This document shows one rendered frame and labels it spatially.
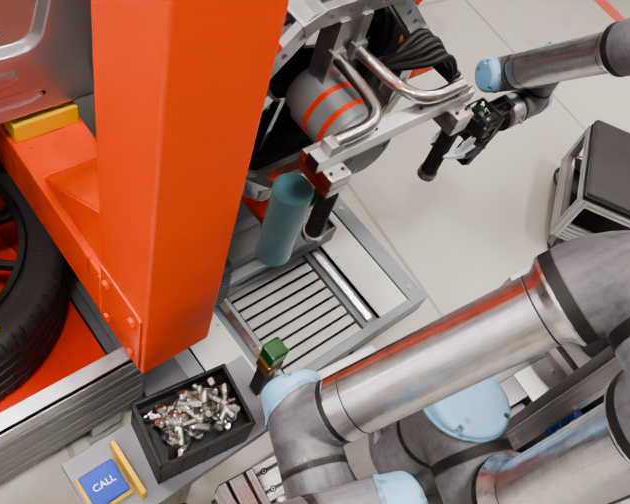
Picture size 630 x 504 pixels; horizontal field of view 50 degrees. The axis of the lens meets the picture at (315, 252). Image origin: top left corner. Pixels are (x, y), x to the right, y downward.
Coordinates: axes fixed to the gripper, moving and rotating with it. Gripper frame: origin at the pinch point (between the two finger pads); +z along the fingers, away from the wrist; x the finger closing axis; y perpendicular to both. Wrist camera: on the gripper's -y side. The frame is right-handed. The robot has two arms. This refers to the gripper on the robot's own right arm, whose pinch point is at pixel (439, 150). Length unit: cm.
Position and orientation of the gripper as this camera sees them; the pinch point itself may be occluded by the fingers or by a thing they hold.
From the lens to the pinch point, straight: 151.8
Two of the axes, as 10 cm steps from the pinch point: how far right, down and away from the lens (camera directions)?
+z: -7.6, 4.2, -5.0
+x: 6.1, 7.3, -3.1
